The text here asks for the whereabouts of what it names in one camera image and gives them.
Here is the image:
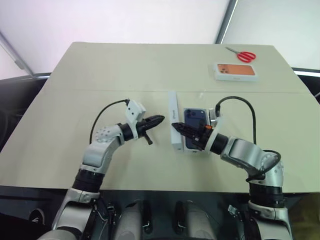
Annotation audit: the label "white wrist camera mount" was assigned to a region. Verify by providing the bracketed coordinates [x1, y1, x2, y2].
[124, 99, 147, 140]
[206, 106, 225, 153]

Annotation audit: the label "dark metal frame pole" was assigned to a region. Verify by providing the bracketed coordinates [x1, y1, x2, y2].
[215, 0, 238, 45]

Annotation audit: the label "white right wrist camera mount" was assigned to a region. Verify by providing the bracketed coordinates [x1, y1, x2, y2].
[206, 106, 225, 153]

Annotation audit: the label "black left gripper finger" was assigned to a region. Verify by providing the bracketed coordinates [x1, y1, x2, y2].
[149, 118, 165, 130]
[149, 114, 166, 124]

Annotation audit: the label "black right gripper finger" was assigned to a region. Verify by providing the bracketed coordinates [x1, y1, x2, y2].
[176, 128, 199, 141]
[171, 121, 201, 134]

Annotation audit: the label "white box with orange phone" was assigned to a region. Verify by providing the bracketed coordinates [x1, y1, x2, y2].
[211, 62, 260, 82]

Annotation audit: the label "blue smartphone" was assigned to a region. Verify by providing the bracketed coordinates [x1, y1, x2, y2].
[184, 107, 210, 153]

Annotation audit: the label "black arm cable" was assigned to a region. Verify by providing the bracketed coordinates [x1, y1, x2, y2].
[214, 96, 283, 183]
[89, 99, 131, 145]

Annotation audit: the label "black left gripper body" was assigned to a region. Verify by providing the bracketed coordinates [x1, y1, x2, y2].
[136, 116, 153, 147]

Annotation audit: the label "grey metal frame pole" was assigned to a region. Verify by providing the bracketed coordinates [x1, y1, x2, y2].
[0, 31, 35, 77]

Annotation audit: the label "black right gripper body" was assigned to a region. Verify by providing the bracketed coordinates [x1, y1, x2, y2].
[192, 119, 213, 152]

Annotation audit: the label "black shoe with white logo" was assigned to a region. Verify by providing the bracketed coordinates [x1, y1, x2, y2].
[29, 208, 46, 225]

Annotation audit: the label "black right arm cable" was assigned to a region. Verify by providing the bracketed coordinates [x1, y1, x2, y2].
[214, 96, 283, 183]

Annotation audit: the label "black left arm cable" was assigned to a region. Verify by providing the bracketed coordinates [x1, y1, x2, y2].
[89, 99, 131, 145]

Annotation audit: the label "white phone box lid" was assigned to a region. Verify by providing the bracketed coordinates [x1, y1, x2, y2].
[168, 91, 185, 152]

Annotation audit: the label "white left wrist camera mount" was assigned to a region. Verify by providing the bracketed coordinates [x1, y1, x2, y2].
[124, 99, 147, 140]

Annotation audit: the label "red handled scissors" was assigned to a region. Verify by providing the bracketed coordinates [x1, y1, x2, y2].
[225, 46, 257, 63]

